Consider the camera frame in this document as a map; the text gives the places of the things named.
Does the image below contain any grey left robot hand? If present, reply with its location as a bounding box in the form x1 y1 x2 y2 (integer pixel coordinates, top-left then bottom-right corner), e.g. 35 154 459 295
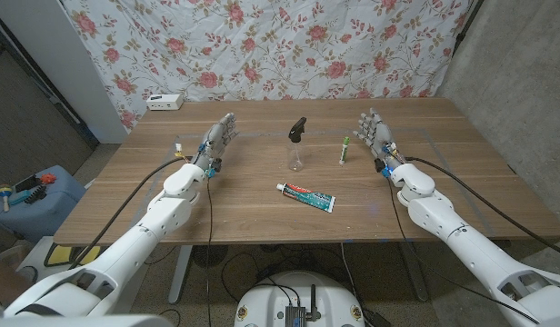
190 112 240 172

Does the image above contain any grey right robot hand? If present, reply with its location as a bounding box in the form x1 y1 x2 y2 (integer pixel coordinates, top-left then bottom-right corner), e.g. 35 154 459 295
352 107 402 166

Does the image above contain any clear plastic spray bottle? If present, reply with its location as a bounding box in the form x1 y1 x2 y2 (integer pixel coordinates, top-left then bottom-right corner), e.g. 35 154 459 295
287 138 305 173

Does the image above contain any green white marker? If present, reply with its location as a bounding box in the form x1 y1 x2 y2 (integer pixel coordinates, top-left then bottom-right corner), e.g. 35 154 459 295
338 136 351 166

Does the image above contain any toothpaste tube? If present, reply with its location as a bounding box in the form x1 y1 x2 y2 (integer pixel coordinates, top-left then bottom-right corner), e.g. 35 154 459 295
275 182 336 214

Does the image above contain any grey tape table outline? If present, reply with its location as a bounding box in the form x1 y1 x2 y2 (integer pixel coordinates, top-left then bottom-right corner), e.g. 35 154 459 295
134 129 495 238

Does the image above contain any white power strip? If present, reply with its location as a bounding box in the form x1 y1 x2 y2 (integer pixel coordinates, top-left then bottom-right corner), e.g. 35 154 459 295
145 93 185 112

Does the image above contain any floral backdrop cloth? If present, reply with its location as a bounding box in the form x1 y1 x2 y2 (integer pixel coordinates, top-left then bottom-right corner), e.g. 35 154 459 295
61 0 475 133

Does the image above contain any white table leg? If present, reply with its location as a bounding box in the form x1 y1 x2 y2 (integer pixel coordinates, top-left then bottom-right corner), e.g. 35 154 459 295
397 241 430 303
167 244 194 305

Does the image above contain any black backdrop pole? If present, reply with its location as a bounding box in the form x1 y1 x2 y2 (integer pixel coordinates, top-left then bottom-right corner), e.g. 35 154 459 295
451 0 485 58

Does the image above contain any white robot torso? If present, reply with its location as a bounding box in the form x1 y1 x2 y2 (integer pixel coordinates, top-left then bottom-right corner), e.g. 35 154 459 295
234 271 366 327

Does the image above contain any blue storage box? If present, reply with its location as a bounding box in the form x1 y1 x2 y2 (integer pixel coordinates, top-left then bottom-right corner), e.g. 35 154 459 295
0 164 88 244

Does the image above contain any black bristle brush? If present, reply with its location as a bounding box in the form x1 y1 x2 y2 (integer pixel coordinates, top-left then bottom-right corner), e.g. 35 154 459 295
24 184 48 204

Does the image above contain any black block toy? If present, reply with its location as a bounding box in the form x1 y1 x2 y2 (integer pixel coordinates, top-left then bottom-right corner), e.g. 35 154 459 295
15 174 43 193

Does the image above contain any yellow black floor mat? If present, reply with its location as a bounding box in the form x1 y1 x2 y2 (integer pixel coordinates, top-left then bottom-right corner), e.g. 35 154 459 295
43 243 102 268

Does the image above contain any yellow blue rattle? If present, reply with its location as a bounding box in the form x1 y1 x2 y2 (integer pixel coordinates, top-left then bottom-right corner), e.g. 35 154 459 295
0 183 14 213

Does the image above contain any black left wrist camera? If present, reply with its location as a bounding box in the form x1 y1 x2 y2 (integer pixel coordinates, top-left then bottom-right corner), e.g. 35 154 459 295
205 158 223 179

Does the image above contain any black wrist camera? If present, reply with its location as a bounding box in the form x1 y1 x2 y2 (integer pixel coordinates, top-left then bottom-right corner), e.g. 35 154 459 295
374 157 393 179
205 158 223 179

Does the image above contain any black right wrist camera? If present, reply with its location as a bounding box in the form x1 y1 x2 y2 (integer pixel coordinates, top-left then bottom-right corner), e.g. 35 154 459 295
374 157 393 179

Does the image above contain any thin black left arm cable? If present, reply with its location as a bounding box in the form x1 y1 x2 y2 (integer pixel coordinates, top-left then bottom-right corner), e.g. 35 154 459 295
205 174 215 327

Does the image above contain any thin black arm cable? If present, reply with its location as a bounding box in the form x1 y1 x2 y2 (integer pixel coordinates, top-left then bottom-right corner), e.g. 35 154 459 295
205 174 215 327
386 176 541 325

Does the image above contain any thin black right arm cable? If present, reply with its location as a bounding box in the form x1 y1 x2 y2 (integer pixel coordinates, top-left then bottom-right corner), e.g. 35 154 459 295
386 176 541 325

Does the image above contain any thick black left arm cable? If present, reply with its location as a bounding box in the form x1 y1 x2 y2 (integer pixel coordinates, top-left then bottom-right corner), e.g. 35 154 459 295
68 155 193 270

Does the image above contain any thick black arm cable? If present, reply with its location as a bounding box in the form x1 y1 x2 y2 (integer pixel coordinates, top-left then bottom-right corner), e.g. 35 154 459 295
405 156 560 261
68 155 193 270

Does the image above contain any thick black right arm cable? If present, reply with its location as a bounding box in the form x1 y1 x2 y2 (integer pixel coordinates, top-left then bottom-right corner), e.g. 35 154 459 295
405 156 560 261

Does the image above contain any teal toy handle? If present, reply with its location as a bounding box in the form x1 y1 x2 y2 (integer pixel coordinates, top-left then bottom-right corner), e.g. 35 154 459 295
7 190 31 206

